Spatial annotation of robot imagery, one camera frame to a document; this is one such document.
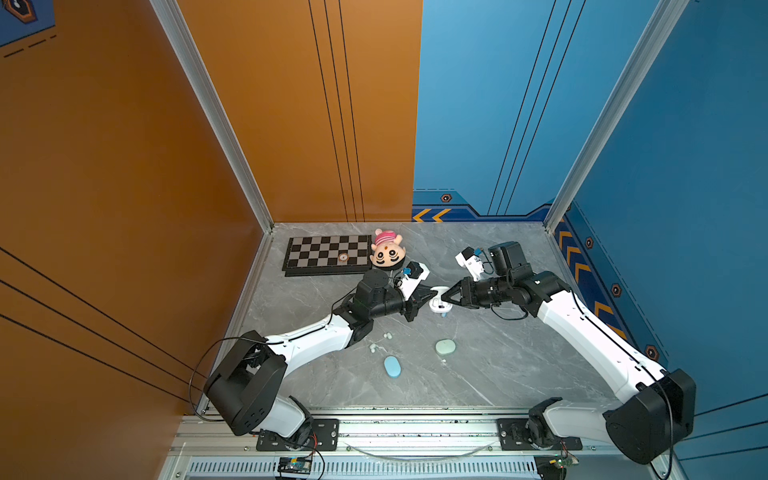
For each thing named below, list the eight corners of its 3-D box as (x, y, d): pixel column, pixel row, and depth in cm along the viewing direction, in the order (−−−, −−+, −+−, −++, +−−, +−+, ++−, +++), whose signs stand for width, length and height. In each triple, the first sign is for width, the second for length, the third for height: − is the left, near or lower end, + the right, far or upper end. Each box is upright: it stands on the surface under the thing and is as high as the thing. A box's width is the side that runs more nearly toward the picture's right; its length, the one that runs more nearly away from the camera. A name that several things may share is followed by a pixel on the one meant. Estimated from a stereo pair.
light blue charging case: (384, 378, 84) (384, 375, 82) (384, 358, 88) (384, 355, 86) (401, 378, 84) (401, 375, 82) (401, 358, 88) (401, 355, 86)
